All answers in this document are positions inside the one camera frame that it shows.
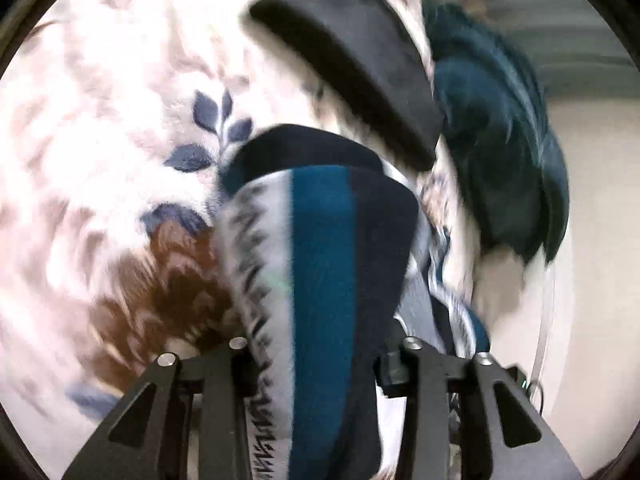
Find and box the navy striped knit sweater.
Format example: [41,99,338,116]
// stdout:
[218,125,489,479]

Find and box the black folded garment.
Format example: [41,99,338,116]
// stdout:
[250,0,442,171]

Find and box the dark teal fleece blanket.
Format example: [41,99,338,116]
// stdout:
[422,0,570,261]

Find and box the floral fleece blanket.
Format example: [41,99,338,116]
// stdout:
[1,0,480,479]

